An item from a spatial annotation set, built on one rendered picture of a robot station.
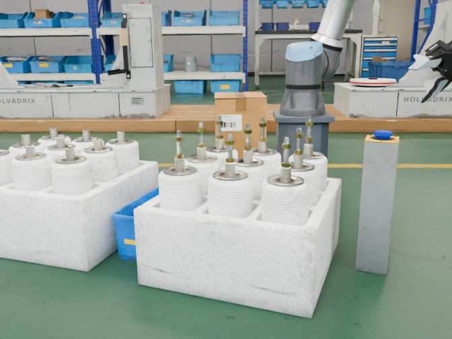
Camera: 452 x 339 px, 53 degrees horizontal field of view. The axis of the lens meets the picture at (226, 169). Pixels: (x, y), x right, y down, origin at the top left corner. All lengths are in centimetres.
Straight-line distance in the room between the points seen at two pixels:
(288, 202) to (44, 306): 55
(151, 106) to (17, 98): 89
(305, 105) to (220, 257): 69
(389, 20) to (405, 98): 431
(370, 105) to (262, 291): 224
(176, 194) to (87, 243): 27
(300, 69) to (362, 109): 159
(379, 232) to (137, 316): 56
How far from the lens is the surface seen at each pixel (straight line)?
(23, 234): 122
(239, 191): 91
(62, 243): 115
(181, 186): 95
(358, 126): 296
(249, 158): 104
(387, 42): 651
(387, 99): 306
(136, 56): 306
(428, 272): 118
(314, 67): 148
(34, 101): 326
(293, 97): 148
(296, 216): 89
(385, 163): 104
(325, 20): 161
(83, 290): 107
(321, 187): 113
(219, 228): 91
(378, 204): 107
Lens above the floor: 51
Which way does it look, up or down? 15 degrees down
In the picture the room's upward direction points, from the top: 1 degrees counter-clockwise
